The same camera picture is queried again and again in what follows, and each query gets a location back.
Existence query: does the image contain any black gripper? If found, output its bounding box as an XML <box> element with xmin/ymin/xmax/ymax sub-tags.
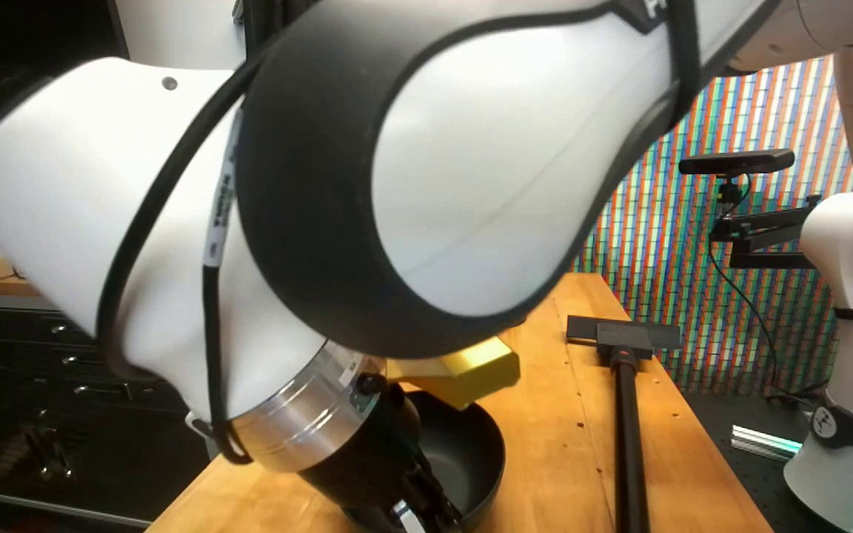
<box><xmin>297</xmin><ymin>371</ymin><xmax>469</xmax><ymax>533</ymax></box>

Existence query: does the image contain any thin black camera cable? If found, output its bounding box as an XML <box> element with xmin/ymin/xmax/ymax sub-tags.
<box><xmin>704</xmin><ymin>234</ymin><xmax>790</xmax><ymax>400</ymax></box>

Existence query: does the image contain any yellow block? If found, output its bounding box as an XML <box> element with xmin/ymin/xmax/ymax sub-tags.
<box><xmin>384</xmin><ymin>334</ymin><xmax>523</xmax><ymax>414</ymax></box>

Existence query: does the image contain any black bowl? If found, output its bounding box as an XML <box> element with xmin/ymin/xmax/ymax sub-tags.
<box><xmin>384</xmin><ymin>388</ymin><xmax>510</xmax><ymax>533</ymax></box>

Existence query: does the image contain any black bar camera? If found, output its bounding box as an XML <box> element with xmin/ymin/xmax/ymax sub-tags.
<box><xmin>676</xmin><ymin>146</ymin><xmax>800</xmax><ymax>180</ymax></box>

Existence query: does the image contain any black T-shaped tool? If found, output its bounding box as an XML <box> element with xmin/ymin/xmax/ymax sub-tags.
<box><xmin>562</xmin><ymin>310</ymin><xmax>686</xmax><ymax>533</ymax></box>

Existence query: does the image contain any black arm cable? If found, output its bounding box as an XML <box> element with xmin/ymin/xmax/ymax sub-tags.
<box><xmin>91</xmin><ymin>54</ymin><xmax>263</xmax><ymax>467</ymax></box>

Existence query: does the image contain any black drawer cabinet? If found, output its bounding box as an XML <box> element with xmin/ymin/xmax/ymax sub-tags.
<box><xmin>0</xmin><ymin>292</ymin><xmax>212</xmax><ymax>528</ymax></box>

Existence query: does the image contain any striped monitor screen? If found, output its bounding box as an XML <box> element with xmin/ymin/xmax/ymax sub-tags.
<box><xmin>571</xmin><ymin>54</ymin><xmax>853</xmax><ymax>400</ymax></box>

